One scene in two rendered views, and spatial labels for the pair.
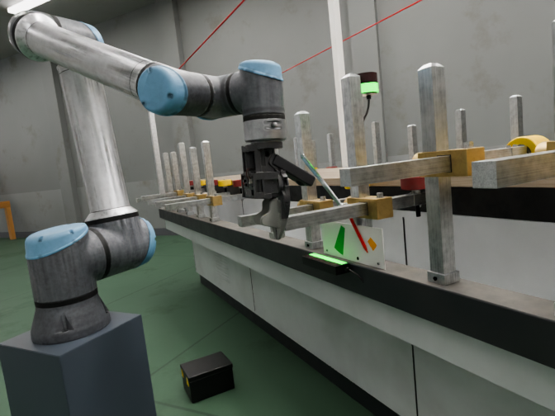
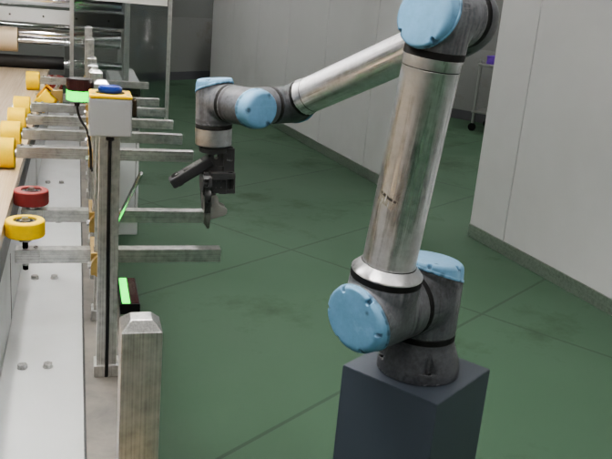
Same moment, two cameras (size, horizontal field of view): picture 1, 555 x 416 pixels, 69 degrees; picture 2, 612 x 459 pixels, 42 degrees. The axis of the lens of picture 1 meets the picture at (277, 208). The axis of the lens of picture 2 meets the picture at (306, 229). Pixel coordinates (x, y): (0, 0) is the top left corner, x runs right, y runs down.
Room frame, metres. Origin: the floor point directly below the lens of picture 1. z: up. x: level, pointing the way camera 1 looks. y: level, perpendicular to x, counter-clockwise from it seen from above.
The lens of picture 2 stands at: (2.76, 0.59, 1.41)
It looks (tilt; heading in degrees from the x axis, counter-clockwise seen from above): 17 degrees down; 190
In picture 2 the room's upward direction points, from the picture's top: 5 degrees clockwise
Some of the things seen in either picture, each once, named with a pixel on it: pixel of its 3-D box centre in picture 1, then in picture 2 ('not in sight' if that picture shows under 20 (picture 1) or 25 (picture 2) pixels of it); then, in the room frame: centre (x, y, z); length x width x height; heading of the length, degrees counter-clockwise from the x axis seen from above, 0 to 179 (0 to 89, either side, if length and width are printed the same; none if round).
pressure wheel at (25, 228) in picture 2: not in sight; (25, 243); (1.29, -0.26, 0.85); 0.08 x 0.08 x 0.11
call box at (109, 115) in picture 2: not in sight; (109, 115); (1.49, 0.01, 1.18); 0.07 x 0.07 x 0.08; 27
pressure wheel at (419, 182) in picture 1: (416, 195); (31, 210); (1.07, -0.37, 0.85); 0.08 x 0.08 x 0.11
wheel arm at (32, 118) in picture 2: not in sight; (96, 120); (0.33, -0.56, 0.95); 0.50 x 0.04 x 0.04; 117
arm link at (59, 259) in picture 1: (64, 259); (425, 292); (1.05, 0.57, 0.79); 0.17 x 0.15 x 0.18; 147
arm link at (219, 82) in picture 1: (217, 96); (249, 106); (0.93, 0.11, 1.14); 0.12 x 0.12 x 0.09; 57
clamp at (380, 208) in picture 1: (367, 206); (97, 217); (1.02, -0.23, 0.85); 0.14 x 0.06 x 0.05; 27
